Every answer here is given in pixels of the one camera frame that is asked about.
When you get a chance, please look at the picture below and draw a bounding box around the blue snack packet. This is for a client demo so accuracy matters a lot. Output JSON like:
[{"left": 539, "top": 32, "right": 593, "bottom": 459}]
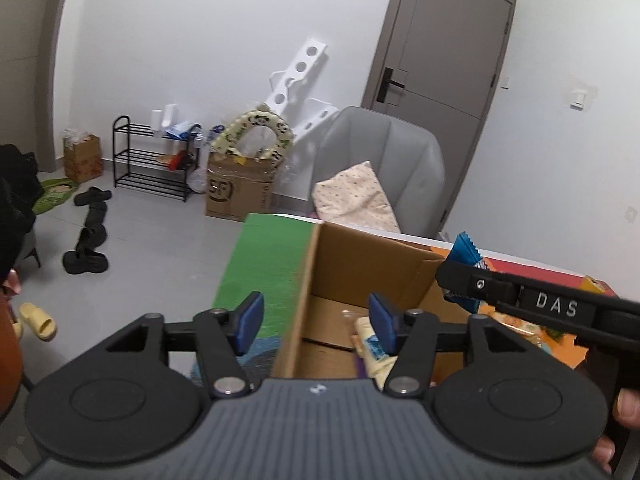
[{"left": 441, "top": 231, "right": 482, "bottom": 314}]

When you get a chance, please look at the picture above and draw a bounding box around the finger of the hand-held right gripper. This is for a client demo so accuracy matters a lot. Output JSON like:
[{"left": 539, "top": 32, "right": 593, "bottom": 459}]
[{"left": 435, "top": 259, "right": 523, "bottom": 312}]

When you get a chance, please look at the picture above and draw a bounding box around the yellow packet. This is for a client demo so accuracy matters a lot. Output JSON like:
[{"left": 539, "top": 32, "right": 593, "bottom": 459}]
[{"left": 581, "top": 274, "right": 612, "bottom": 295}]

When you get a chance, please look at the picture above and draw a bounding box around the reddish brown object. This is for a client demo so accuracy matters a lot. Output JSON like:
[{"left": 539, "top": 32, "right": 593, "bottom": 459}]
[{"left": 0, "top": 269, "right": 24, "bottom": 413}]

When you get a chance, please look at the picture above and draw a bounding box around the black door handle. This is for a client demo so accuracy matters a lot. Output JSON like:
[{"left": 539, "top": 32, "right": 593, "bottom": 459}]
[{"left": 377, "top": 67, "right": 407, "bottom": 106}]

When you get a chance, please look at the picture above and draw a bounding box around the grey door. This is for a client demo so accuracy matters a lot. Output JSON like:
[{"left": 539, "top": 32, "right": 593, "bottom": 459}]
[{"left": 361, "top": 0, "right": 517, "bottom": 241}]

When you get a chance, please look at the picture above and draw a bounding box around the blue plastic bag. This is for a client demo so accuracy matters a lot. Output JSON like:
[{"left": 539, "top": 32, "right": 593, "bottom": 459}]
[{"left": 165, "top": 121, "right": 202, "bottom": 141}]

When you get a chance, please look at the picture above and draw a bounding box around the cream snack packet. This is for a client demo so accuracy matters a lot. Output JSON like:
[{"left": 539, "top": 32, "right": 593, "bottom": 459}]
[{"left": 351, "top": 316, "right": 402, "bottom": 392}]

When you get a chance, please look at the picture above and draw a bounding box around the floral cream cushion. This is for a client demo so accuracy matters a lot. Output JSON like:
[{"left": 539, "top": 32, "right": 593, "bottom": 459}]
[{"left": 312, "top": 161, "right": 402, "bottom": 234}]

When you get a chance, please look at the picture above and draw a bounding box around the small brown cardboard box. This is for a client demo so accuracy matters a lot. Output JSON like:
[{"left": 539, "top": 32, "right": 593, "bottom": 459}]
[{"left": 62, "top": 130, "right": 104, "bottom": 184}]

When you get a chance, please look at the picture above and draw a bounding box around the green floor mat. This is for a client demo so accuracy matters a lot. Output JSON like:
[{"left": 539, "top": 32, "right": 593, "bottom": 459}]
[{"left": 32, "top": 177, "right": 79, "bottom": 217}]

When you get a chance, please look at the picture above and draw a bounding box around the cream orange snack pack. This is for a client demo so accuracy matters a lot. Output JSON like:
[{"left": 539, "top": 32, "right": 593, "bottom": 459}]
[{"left": 475, "top": 309, "right": 547, "bottom": 347}]

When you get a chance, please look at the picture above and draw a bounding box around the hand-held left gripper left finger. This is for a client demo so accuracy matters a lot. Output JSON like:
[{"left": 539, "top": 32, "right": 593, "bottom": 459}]
[{"left": 95, "top": 291, "right": 265, "bottom": 399}]

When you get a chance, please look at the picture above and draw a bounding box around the white rack with round holes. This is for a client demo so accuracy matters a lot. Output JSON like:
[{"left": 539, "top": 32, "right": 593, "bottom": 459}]
[{"left": 267, "top": 37, "right": 342, "bottom": 142}]

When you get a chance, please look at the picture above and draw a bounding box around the grey padded chair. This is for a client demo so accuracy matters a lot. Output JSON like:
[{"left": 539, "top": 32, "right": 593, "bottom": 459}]
[{"left": 312, "top": 106, "right": 447, "bottom": 239}]

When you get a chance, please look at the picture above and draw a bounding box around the black metal shoe rack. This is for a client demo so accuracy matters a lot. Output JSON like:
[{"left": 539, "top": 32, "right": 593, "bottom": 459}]
[{"left": 112, "top": 115, "right": 199, "bottom": 203}]

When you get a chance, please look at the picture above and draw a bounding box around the colourful cartoon table mat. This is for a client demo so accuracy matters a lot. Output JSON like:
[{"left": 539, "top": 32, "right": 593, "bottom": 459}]
[{"left": 212, "top": 212, "right": 621, "bottom": 391}]

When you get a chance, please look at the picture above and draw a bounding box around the yellow slipper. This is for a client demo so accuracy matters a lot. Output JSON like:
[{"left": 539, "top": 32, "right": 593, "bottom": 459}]
[{"left": 18, "top": 302, "right": 59, "bottom": 342}]

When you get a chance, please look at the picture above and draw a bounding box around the black slipper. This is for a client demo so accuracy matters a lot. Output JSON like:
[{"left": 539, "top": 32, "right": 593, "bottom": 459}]
[
  {"left": 74, "top": 186, "right": 112, "bottom": 207},
  {"left": 62, "top": 250, "right": 110, "bottom": 275},
  {"left": 84, "top": 202, "right": 109, "bottom": 232},
  {"left": 75, "top": 227, "right": 109, "bottom": 254}
]

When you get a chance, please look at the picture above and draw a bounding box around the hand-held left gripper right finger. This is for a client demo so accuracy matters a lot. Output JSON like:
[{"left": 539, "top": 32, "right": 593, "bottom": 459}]
[{"left": 368, "top": 292, "right": 538, "bottom": 396}]

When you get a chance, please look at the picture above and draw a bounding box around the printed cardboard box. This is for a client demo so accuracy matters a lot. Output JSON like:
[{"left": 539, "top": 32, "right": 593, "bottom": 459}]
[{"left": 205, "top": 152, "right": 282, "bottom": 223}]

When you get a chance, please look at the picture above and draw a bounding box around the pile of black clothing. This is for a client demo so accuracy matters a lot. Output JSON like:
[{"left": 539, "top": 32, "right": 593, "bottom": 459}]
[{"left": 0, "top": 144, "right": 47, "bottom": 281}]

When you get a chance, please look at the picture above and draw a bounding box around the panda print padded ring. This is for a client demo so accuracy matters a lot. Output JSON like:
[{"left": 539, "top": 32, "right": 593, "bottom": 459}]
[{"left": 210, "top": 102, "right": 296, "bottom": 164}]

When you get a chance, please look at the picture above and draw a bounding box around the person's right hand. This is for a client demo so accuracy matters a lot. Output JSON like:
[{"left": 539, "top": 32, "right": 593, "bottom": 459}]
[{"left": 591, "top": 389, "right": 640, "bottom": 477}]

